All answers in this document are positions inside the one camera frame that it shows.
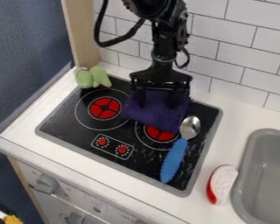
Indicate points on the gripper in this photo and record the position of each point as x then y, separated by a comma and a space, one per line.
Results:
160, 76

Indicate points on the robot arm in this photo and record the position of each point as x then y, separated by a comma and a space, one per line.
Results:
167, 29

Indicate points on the purple cloth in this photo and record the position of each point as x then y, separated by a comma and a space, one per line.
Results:
158, 115

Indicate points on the green toy vegetable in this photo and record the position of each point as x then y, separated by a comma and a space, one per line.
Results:
92, 77

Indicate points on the toy stove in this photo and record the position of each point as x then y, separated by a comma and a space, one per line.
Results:
72, 129

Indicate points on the red and white toy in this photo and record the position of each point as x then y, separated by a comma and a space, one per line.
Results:
221, 183

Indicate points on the toy sink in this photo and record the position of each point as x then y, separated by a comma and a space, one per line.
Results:
267, 178

